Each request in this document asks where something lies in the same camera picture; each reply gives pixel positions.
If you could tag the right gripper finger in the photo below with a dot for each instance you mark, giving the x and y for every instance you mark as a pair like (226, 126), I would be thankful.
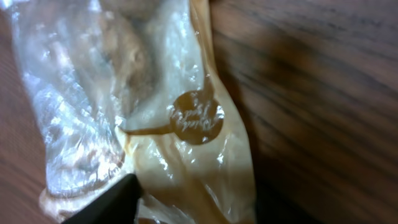
(118, 205)

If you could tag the beige plastic pouch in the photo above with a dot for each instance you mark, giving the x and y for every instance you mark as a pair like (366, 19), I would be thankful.
(130, 88)

